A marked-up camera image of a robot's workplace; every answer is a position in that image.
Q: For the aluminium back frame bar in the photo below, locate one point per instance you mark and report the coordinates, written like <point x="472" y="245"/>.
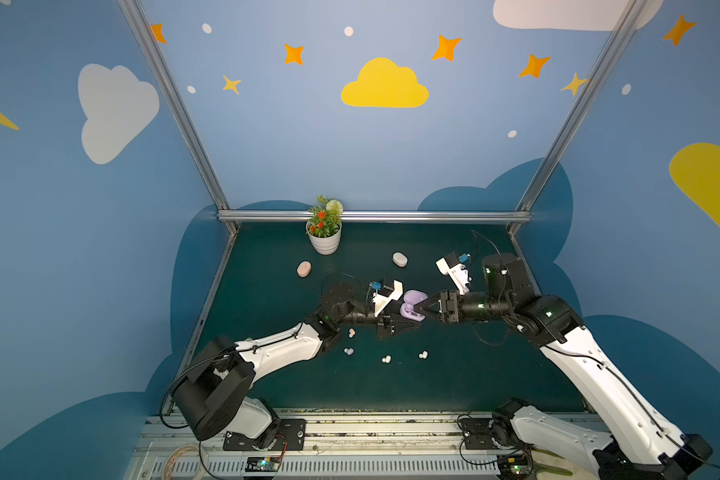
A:
<point x="419" y="217"/>

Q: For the pink earbud charging case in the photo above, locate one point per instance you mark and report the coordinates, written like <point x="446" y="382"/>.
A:
<point x="304" y="269"/>

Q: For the green circuit board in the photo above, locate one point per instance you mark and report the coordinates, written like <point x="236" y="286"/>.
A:
<point x="264" y="465"/>
<point x="514" y="467"/>

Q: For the green white gardening glove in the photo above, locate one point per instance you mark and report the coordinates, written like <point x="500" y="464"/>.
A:
<point x="561" y="471"/>

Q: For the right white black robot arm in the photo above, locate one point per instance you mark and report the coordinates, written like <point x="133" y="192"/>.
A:
<point x="639" y="442"/>

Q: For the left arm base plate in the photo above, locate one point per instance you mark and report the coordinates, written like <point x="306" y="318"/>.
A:
<point x="286" y="434"/>

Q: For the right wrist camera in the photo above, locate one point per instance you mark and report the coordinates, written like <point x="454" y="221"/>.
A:
<point x="456" y="268"/>

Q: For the aluminium front rail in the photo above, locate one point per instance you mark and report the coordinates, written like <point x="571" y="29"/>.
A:
<point x="335" y="444"/>

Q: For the left green circuit board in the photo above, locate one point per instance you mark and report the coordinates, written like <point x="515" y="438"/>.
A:
<point x="264" y="465"/>

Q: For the purple earbud charging case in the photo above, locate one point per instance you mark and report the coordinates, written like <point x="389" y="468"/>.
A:
<point x="409" y="299"/>

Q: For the right green circuit board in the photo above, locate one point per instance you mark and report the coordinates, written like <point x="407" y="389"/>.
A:
<point x="514" y="467"/>

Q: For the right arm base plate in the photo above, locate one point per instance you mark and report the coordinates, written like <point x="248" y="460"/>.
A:
<point x="486" y="433"/>

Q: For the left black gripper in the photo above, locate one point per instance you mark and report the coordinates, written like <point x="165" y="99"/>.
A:
<point x="385" y="322"/>

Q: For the white earbud charging case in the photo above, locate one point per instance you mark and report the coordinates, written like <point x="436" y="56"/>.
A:
<point x="399" y="259"/>

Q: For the potted plant white pot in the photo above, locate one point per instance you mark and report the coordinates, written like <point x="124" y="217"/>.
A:
<point x="324" y="225"/>

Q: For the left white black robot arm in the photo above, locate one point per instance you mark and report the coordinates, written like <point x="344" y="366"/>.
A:
<point x="212" y="394"/>

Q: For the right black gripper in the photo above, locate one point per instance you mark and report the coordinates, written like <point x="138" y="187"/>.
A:
<point x="449" y="306"/>

